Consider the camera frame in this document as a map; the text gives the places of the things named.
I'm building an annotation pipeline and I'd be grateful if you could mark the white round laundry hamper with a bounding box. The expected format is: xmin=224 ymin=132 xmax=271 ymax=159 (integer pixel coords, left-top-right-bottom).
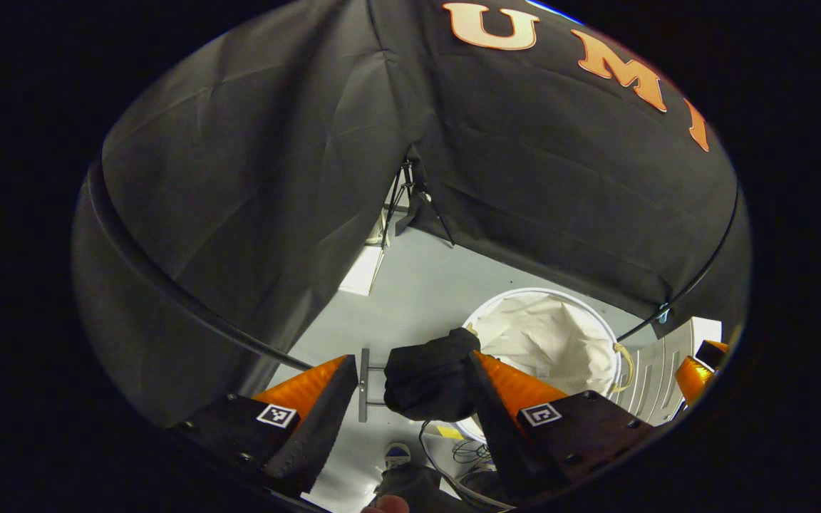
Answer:
xmin=453 ymin=287 xmax=636 ymax=442

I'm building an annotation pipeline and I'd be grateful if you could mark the white flat board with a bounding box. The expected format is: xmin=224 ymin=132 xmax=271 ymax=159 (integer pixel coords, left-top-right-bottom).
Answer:
xmin=338 ymin=214 xmax=398 ymax=297

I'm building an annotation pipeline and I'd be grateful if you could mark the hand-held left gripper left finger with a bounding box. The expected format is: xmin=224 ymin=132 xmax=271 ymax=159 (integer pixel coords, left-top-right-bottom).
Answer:
xmin=167 ymin=353 xmax=360 ymax=499

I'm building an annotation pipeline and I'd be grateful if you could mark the thin grey cable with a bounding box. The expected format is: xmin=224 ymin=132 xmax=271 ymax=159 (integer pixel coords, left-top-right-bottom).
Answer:
xmin=418 ymin=420 xmax=518 ymax=511

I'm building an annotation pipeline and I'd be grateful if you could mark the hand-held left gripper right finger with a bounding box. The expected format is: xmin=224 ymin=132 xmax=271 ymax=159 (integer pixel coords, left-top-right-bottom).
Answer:
xmin=468 ymin=349 xmax=661 ymax=505

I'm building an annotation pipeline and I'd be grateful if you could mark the black knit jacket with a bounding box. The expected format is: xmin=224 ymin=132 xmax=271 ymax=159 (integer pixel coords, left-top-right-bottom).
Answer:
xmin=383 ymin=328 xmax=482 ymax=423

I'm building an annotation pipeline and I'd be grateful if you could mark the black clothes rack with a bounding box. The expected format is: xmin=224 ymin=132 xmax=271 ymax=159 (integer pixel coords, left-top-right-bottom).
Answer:
xmin=86 ymin=160 xmax=743 ymax=425

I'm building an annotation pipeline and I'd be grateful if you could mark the black backdrop cloth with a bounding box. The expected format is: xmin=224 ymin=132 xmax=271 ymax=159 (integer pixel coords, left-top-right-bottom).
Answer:
xmin=71 ymin=0 xmax=750 ymax=428

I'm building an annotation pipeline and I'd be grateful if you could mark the person's dark trouser leg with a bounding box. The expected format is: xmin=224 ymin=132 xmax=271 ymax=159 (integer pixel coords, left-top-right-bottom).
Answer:
xmin=375 ymin=463 xmax=497 ymax=513

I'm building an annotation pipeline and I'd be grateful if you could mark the black tripod stand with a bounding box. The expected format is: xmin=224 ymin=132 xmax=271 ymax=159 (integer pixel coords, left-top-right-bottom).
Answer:
xmin=380 ymin=160 xmax=455 ymax=250

